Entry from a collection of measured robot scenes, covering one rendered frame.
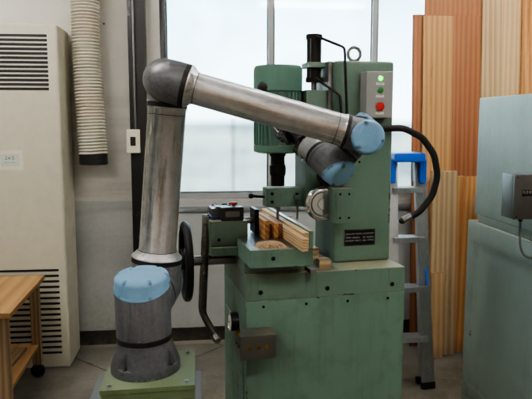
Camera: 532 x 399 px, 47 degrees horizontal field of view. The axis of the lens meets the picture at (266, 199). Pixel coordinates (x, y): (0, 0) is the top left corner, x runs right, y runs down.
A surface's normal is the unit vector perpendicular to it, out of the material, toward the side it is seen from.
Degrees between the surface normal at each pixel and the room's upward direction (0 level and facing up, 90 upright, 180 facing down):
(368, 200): 90
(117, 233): 90
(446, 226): 87
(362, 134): 92
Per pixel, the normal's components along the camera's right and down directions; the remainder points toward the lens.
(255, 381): 0.23, 0.12
